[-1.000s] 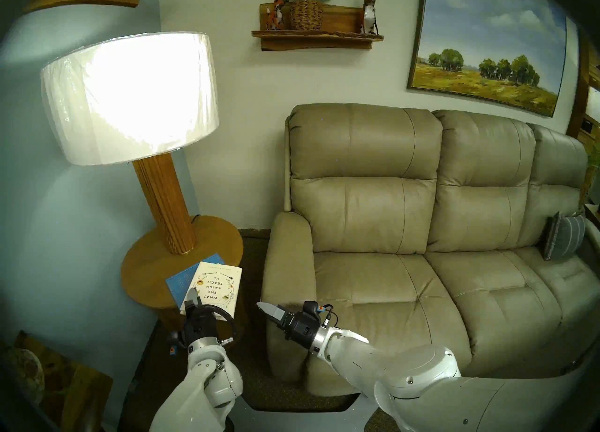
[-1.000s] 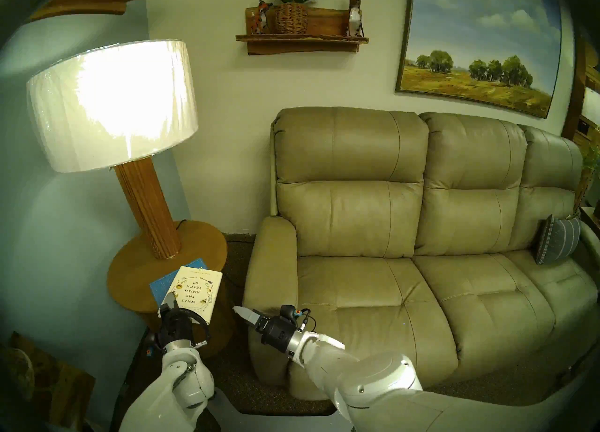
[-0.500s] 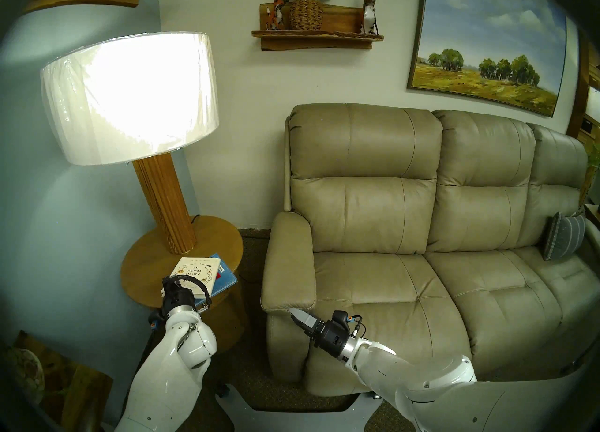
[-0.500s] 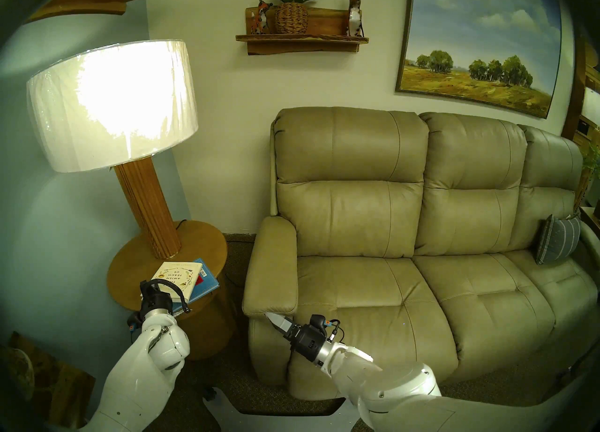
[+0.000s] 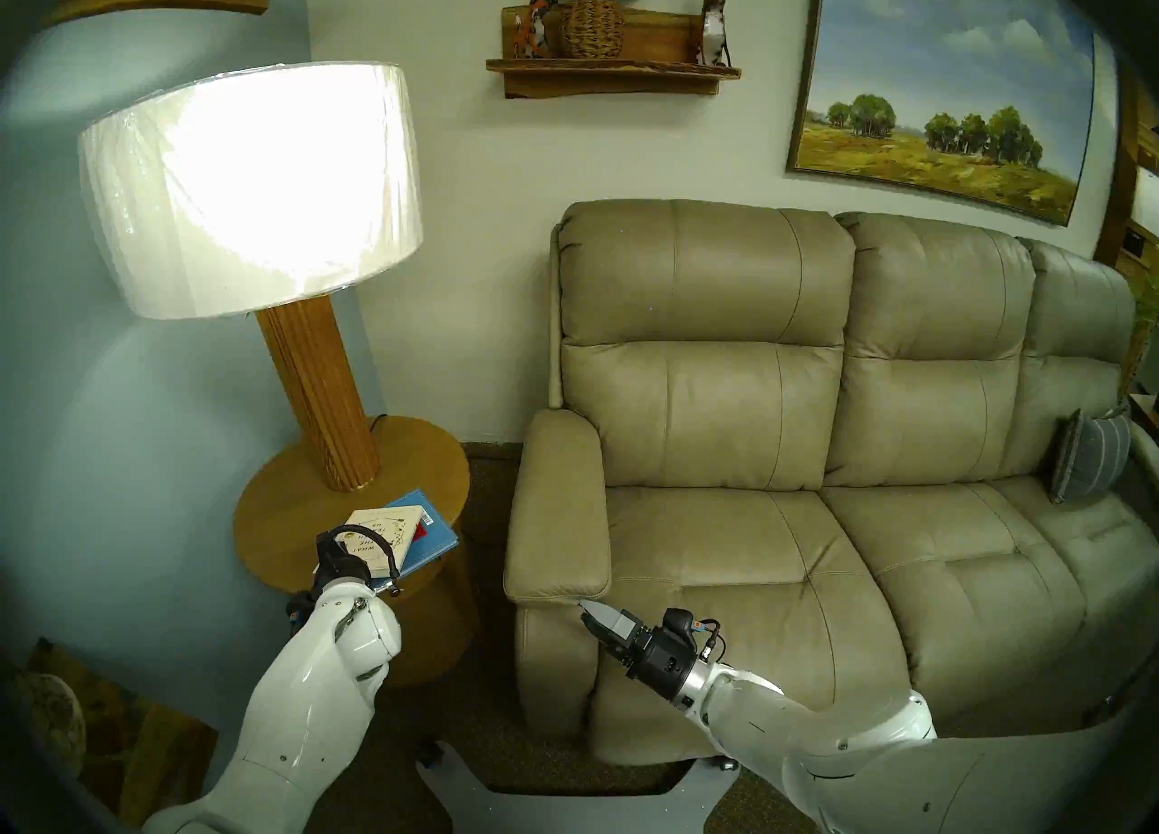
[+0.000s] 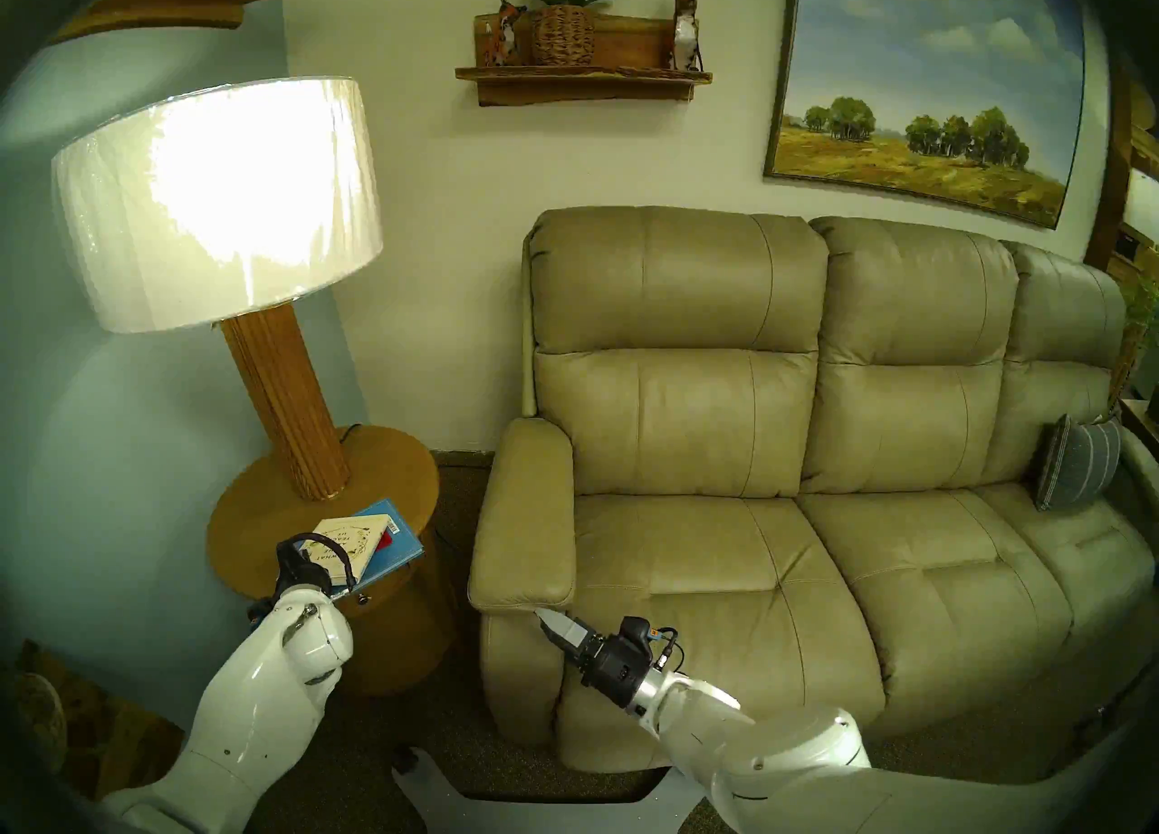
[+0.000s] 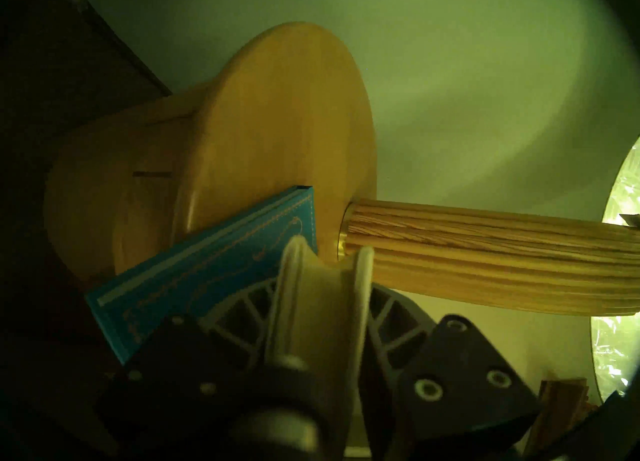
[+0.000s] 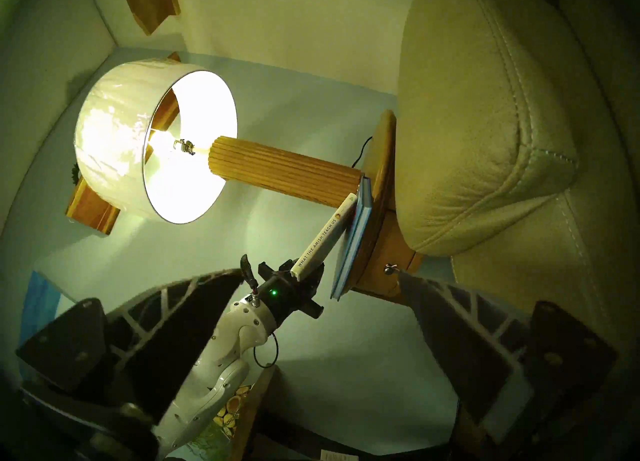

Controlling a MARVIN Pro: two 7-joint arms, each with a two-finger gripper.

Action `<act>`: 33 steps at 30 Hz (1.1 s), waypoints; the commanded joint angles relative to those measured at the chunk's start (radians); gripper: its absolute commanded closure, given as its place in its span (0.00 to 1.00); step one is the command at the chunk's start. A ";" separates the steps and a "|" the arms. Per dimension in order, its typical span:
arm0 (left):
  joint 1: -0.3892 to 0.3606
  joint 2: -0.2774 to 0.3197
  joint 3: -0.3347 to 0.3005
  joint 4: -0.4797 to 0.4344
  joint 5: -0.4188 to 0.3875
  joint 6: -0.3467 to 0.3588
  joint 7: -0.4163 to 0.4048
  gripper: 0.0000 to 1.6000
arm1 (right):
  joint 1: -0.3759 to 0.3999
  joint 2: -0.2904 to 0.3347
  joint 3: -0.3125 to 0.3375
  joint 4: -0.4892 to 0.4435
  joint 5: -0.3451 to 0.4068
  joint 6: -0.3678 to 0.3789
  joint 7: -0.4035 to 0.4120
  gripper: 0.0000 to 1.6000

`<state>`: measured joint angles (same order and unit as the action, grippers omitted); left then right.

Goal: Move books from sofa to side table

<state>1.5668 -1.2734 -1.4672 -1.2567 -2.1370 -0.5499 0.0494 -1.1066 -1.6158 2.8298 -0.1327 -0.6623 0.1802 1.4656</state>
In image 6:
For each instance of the green plant in woven basket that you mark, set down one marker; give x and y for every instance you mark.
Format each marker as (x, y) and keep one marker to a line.
(561, 17)

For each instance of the round mottled stone object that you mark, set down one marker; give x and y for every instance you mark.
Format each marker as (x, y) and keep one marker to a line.
(32, 719)

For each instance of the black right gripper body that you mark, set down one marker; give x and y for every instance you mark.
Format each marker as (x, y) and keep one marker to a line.
(616, 665)

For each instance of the cream book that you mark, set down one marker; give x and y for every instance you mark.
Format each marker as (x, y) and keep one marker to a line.
(358, 542)

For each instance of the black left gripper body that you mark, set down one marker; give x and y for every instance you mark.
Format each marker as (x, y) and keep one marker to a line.
(303, 570)

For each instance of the wooden table lamp white shade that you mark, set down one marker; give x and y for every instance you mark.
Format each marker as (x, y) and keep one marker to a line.
(217, 198)

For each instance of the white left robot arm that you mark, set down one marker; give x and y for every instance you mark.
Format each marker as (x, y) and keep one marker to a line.
(253, 714)

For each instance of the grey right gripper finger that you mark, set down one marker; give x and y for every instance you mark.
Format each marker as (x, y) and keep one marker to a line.
(561, 630)

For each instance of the framed landscape painting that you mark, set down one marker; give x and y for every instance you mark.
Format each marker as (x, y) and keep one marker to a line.
(924, 62)

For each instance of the blue book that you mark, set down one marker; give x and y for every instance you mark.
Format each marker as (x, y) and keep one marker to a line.
(403, 547)

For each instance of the rustic wooden wall shelf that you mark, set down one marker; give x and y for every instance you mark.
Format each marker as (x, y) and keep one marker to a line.
(589, 85)

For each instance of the grey striped cushion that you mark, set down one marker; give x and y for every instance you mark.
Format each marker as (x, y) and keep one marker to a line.
(1077, 461)

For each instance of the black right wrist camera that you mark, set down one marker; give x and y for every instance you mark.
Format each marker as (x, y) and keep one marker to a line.
(638, 631)

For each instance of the beige leather sofa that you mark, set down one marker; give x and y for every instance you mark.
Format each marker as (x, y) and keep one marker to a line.
(706, 443)

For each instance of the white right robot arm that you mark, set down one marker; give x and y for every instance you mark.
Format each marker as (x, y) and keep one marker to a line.
(788, 760)

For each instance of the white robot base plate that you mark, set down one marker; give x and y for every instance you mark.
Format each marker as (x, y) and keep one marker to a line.
(507, 810)

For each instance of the wooden cabinet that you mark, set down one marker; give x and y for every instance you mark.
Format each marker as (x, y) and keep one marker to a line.
(1127, 207)

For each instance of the round wooden side table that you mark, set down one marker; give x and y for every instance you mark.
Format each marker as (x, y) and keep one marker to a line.
(263, 515)

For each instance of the leafy potted plant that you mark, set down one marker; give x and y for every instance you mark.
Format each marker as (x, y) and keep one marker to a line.
(1143, 334)

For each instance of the rustic wooden crate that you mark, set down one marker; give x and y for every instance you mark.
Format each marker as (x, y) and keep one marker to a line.
(118, 742)

